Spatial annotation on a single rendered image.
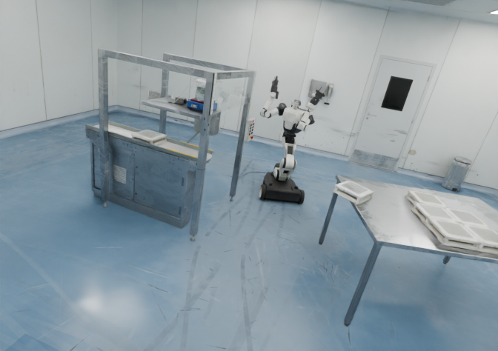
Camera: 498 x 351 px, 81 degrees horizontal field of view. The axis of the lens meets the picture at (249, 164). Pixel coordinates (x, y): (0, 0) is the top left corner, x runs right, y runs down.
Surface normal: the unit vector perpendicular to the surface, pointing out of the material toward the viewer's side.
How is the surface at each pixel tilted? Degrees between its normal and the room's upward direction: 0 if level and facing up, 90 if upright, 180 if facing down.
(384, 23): 90
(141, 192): 90
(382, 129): 90
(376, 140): 90
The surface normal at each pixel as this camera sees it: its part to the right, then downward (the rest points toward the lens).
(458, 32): -0.22, 0.33
